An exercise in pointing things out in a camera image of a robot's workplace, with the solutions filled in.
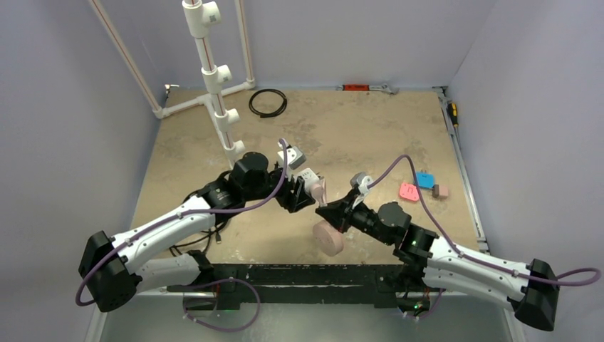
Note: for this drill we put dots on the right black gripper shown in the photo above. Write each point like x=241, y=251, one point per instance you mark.
x=348, y=209

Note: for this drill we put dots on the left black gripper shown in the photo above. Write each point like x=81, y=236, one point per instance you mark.
x=293, y=194

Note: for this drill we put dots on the coral pink square plug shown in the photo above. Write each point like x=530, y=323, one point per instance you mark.
x=409, y=192

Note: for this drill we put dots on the blue plug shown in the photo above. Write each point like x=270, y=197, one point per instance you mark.
x=424, y=180

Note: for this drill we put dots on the small pink brown plug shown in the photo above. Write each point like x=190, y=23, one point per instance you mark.
x=440, y=192

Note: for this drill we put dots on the white cube socket adapter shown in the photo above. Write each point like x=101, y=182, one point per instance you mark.
x=309, y=177

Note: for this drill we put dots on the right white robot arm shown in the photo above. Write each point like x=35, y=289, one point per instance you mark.
x=526, y=290

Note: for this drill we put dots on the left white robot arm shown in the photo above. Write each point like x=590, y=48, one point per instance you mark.
x=114, y=269

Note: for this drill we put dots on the pink round puck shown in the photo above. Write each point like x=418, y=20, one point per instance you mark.
x=328, y=239

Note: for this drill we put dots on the red adjustable wrench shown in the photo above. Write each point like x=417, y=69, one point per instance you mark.
x=383, y=88

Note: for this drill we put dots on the yellow black screwdriver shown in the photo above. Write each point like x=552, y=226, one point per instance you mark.
x=453, y=114

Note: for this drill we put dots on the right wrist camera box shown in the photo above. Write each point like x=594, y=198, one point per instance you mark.
x=360, y=187

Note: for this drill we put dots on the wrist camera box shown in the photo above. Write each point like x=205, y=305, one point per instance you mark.
x=292, y=158
x=360, y=187

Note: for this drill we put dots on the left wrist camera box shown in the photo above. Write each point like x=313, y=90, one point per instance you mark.
x=292, y=158

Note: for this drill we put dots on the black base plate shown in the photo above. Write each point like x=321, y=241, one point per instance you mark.
x=379, y=285

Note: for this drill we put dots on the aluminium frame rail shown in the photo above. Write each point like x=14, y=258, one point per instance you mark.
x=465, y=189

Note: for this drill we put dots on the white PVC pipe frame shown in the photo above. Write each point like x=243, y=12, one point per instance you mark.
x=200, y=17

